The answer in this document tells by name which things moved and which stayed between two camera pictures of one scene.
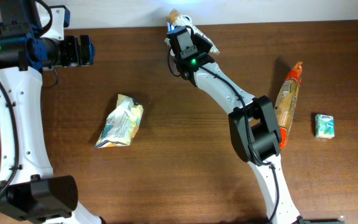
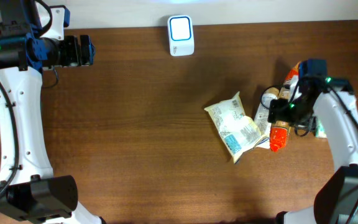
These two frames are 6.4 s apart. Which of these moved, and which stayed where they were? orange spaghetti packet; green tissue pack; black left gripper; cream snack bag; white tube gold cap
Moved: white tube gold cap; cream snack bag
Stayed: orange spaghetti packet; green tissue pack; black left gripper
